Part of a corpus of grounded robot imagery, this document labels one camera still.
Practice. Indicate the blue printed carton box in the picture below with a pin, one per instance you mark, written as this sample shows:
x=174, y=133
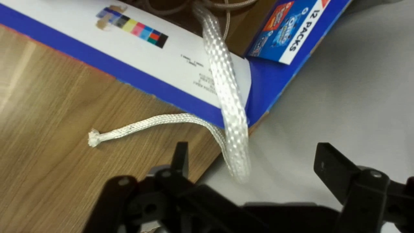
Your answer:
x=142, y=56

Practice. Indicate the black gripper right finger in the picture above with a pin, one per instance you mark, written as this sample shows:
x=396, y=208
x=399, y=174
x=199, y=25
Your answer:
x=370, y=203

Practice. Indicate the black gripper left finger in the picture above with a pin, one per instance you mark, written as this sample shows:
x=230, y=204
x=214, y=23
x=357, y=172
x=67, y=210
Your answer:
x=172, y=208

